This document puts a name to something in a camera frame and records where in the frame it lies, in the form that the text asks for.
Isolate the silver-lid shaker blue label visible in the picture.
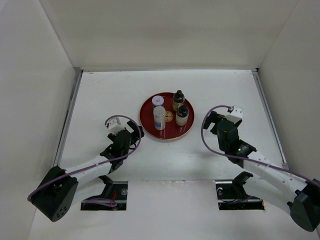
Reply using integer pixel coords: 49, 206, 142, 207
153, 106, 166, 131

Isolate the white spice bottle black cap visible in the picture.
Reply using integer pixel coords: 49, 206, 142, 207
175, 105, 189, 126

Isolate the brown spice bottle black cap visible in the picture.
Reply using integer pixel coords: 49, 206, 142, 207
172, 90, 185, 112

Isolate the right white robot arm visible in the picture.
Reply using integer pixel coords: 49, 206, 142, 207
200, 105, 320, 232

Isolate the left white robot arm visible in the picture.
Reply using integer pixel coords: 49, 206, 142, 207
27, 119, 145, 222

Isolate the round red lacquer tray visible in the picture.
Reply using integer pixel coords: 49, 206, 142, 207
139, 92, 195, 140

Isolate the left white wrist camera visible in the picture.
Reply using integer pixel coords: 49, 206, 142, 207
104, 117, 125, 136

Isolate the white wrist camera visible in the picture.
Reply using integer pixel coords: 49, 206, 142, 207
224, 105, 244, 124
104, 117, 125, 136

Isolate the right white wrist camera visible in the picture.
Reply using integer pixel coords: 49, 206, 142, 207
224, 105, 244, 124

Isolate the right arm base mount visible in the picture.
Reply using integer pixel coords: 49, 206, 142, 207
215, 171, 265, 211

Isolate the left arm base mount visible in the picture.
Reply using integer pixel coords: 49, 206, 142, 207
80, 175, 129, 211

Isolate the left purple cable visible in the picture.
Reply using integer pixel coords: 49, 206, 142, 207
27, 114, 142, 208

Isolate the purple cable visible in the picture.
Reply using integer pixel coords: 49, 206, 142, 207
27, 114, 142, 208
201, 104, 320, 186

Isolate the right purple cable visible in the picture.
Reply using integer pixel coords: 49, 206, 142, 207
201, 104, 320, 186

